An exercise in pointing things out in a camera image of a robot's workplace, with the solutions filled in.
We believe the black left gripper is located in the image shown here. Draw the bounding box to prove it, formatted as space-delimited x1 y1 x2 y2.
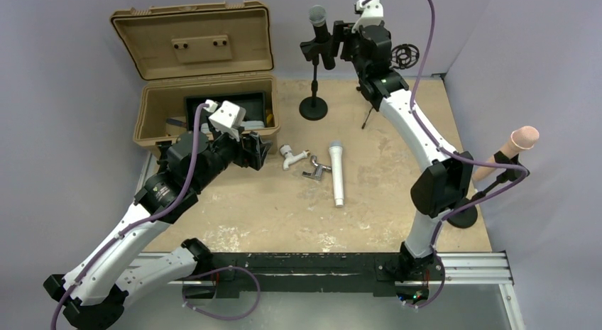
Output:
192 126 271 192

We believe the black microphone silver grille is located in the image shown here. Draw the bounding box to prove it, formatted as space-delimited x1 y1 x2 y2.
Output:
308 5 336 70

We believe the black tripod mic stand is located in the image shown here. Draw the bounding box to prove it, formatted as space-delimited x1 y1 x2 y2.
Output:
353 43 420 129

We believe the black round-base mic stand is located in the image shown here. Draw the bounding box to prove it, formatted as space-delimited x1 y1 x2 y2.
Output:
299 35 336 121

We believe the white microphone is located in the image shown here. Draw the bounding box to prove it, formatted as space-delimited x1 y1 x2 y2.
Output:
329 141 344 208

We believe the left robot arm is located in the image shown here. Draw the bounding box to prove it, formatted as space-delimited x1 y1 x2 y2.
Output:
43 131 272 329

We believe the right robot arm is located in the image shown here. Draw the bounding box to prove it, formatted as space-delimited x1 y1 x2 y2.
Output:
332 21 473 278

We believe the beige pink microphone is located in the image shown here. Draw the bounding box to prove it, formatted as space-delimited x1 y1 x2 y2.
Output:
472 126 540 182

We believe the right round-base mic stand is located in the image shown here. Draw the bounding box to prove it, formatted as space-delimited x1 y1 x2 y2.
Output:
447 151 522 229

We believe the white plastic faucet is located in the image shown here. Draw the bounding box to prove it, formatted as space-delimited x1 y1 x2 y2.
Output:
279 144 311 171

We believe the black inner tray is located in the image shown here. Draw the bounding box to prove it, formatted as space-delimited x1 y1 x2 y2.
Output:
184 91 267 130

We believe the grey plastic tool case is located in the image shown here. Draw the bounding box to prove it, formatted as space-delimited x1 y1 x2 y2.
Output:
200 121 265 133

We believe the chrome metal faucet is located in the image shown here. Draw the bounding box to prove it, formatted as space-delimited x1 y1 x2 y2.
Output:
302 155 332 181

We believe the tan plastic storage case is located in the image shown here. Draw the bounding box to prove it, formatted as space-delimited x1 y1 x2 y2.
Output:
110 0 280 155

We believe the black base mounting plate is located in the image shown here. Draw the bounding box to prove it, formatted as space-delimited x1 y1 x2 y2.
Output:
183 253 444 298

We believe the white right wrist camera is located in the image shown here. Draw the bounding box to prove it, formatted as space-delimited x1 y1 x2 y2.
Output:
351 0 384 33

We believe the aluminium rail frame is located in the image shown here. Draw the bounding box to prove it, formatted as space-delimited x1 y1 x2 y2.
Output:
84 149 527 330

